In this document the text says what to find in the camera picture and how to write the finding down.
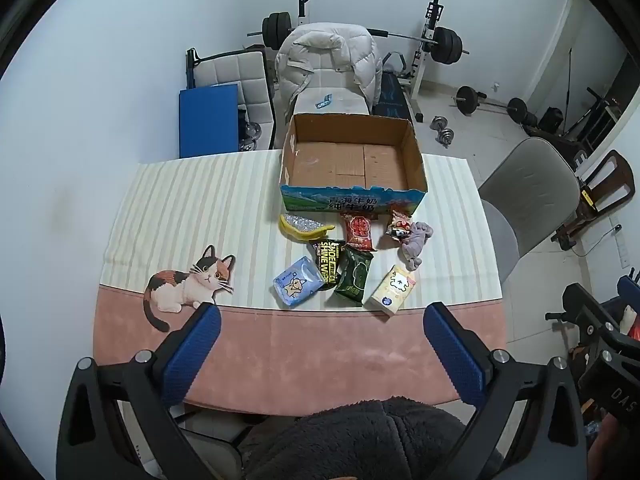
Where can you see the black yellow wipes packet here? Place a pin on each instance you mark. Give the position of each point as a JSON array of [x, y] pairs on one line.
[[327, 260]]

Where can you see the white barbell rack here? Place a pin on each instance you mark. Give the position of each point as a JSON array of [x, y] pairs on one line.
[[430, 15]]

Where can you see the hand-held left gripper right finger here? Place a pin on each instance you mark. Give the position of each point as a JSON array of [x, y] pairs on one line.
[[455, 355]]

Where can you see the yellow silver snack packet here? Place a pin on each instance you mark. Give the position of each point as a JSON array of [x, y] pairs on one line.
[[305, 227]]

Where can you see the short black barbell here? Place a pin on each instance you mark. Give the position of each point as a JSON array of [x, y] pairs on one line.
[[467, 97]]

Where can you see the white quilted folding chair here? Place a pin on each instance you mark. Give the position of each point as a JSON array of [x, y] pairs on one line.
[[230, 70]]

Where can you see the person's right hand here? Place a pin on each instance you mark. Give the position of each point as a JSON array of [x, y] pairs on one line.
[[617, 447]]

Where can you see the wooden chair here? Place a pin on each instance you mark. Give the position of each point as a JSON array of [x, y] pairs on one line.
[[610, 170]]

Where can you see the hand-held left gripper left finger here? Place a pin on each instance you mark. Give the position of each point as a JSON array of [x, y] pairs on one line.
[[192, 355]]

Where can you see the green snack packet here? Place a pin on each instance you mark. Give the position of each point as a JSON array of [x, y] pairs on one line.
[[352, 275]]

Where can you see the black weight bench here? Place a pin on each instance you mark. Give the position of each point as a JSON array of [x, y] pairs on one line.
[[392, 92]]

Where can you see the black exercise machine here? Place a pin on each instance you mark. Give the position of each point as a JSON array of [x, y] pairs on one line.
[[592, 125]]

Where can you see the small brown snack packet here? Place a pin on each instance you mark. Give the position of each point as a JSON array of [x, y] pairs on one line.
[[398, 222]]

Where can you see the grey chair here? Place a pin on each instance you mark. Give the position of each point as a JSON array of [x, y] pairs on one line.
[[535, 180]]

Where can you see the white upholstered chair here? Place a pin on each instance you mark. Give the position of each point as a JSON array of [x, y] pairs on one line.
[[345, 102]]

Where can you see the red snack packet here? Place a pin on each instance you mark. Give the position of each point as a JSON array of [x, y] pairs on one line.
[[359, 230]]

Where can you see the black box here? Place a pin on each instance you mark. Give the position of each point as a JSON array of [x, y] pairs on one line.
[[551, 120]]

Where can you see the blue board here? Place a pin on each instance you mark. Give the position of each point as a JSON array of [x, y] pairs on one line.
[[207, 120]]

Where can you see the chrome dumbbell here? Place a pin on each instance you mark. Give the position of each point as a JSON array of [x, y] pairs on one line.
[[446, 137], [251, 135], [438, 124]]

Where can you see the cream tissue packet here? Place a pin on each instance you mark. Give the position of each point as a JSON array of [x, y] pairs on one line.
[[392, 287]]

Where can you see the blue tissue packet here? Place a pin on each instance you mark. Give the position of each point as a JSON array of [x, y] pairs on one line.
[[295, 282]]

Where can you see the small blue packet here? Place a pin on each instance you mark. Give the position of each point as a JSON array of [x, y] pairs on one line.
[[324, 101]]

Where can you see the person's dark fleece clothing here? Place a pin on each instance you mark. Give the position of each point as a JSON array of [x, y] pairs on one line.
[[350, 440]]

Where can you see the black barbell with plates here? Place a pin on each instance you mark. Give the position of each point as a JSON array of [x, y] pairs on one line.
[[447, 45]]

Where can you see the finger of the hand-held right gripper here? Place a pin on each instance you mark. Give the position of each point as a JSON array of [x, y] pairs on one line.
[[629, 295], [585, 310]]

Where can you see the printed cardboard box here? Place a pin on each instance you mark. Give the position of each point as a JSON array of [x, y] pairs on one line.
[[350, 160]]

